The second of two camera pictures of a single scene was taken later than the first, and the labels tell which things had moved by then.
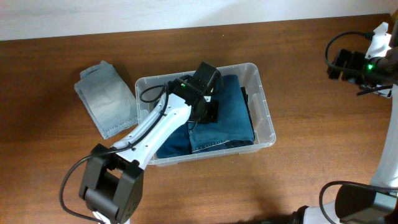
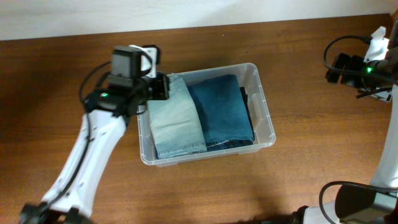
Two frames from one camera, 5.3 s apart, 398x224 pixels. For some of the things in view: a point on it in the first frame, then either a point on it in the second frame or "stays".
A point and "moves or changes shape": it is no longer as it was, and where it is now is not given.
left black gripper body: [212, 113] → [160, 86]
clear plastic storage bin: [150, 91] stays
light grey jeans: [110, 102] moves or changes shape
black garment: [249, 109] stays
